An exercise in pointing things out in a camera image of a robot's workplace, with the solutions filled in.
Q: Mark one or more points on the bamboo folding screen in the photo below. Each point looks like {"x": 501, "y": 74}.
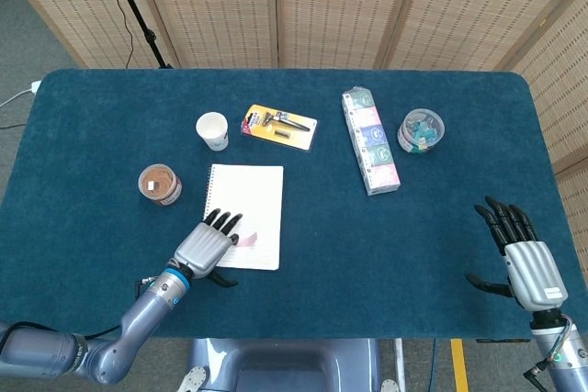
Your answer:
{"x": 340, "y": 6}

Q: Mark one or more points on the colourful tissue pack strip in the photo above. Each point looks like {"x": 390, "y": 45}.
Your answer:
{"x": 372, "y": 144}

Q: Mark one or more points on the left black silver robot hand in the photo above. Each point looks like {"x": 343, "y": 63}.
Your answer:
{"x": 202, "y": 249}

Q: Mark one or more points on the white spiral notebook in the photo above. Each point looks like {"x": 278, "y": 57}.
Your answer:
{"x": 248, "y": 190}

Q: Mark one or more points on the yellow razor blister pack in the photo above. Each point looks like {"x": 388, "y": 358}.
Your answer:
{"x": 294, "y": 135}

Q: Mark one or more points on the white table leg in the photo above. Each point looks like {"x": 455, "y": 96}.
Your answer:
{"x": 399, "y": 360}

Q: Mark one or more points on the white robot base foot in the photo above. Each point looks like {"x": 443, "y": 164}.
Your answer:
{"x": 389, "y": 386}
{"x": 193, "y": 378}

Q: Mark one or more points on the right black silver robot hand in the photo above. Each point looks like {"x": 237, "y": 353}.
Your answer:
{"x": 535, "y": 272}

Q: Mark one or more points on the blue table mat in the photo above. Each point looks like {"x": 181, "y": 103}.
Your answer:
{"x": 92, "y": 135}

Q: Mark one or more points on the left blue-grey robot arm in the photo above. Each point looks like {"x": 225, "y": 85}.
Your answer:
{"x": 151, "y": 309}

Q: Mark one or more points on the white paper cup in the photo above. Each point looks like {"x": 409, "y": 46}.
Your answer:
{"x": 212, "y": 128}

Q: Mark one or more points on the clear tub of rubber bands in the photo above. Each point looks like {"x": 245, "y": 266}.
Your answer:
{"x": 158, "y": 183}

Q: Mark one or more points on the black tripod stand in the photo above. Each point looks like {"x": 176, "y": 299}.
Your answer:
{"x": 149, "y": 36}

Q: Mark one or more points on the blue-grey robot torso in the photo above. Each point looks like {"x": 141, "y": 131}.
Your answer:
{"x": 285, "y": 364}

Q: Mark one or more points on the clear tub of binder clips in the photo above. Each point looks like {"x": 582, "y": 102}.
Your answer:
{"x": 420, "y": 130}

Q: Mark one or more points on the black table frame bar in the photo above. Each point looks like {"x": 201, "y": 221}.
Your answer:
{"x": 500, "y": 340}

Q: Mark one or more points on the white power plug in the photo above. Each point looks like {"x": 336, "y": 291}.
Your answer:
{"x": 35, "y": 86}

